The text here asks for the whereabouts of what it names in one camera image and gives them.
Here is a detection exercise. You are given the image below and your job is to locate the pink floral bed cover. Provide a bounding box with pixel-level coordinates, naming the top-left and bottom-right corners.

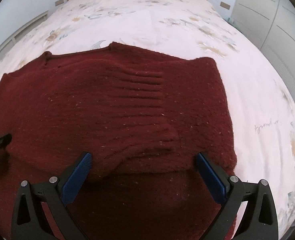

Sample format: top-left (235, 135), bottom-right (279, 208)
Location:
top-left (0, 0), bottom-right (295, 236)

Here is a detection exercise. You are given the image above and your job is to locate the right wall switch plate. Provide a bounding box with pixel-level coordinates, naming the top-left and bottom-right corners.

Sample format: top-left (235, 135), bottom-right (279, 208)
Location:
top-left (220, 2), bottom-right (231, 10)

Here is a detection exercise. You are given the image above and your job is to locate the left wall switch plate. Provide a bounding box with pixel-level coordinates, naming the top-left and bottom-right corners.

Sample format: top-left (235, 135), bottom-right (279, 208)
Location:
top-left (55, 0), bottom-right (64, 7)

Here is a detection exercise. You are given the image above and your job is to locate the white wardrobe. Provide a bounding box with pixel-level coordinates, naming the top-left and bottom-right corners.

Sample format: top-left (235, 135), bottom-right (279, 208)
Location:
top-left (229, 0), bottom-right (295, 102)

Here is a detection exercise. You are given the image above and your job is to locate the wall switch plate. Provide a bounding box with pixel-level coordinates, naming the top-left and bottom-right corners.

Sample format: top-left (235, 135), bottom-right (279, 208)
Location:
top-left (55, 0), bottom-right (64, 7)
top-left (220, 2), bottom-right (231, 10)

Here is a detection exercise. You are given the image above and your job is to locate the dark red knitted sweater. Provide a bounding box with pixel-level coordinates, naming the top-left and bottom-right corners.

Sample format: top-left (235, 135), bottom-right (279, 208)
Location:
top-left (0, 43), bottom-right (237, 239)

